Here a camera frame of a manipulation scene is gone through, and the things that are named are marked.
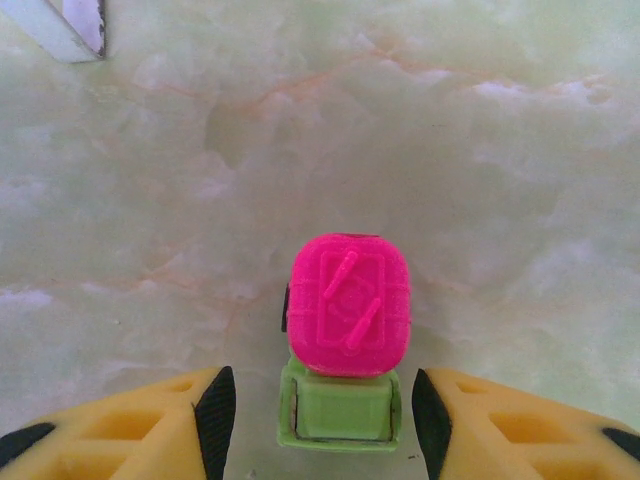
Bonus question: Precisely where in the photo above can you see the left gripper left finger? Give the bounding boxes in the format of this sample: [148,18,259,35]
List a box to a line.
[0,365,237,480]

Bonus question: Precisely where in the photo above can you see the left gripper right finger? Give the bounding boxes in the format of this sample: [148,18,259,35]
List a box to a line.
[412,368,640,480]

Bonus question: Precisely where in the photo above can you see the pink-topped green toy truck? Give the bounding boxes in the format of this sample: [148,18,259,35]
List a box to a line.
[276,232,412,454]

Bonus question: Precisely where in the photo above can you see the wooden two-tier shelf white frame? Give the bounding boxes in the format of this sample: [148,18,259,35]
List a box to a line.
[0,0,108,65]

